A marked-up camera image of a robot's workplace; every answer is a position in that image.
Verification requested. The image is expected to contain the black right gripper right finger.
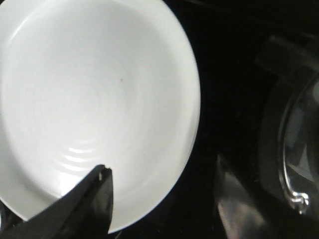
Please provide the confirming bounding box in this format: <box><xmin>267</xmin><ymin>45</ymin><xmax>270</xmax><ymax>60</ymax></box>
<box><xmin>79</xmin><ymin>168</ymin><xmax>113</xmax><ymax>239</ymax></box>

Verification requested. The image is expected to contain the white round plate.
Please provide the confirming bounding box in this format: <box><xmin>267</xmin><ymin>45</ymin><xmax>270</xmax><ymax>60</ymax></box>
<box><xmin>0</xmin><ymin>0</ymin><xmax>200</xmax><ymax>233</ymax></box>

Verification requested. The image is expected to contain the black right pan support grate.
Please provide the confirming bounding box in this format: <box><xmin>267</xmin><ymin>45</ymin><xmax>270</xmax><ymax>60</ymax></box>
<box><xmin>255</xmin><ymin>36</ymin><xmax>319</xmax><ymax>220</ymax></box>

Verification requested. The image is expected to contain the black glass gas cooktop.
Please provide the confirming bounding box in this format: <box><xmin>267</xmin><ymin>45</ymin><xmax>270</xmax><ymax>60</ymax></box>
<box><xmin>0</xmin><ymin>0</ymin><xmax>319</xmax><ymax>239</ymax></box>

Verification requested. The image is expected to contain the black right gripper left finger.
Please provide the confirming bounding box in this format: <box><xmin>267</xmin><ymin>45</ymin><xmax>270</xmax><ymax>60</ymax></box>
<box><xmin>0</xmin><ymin>165</ymin><xmax>106</xmax><ymax>239</ymax></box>

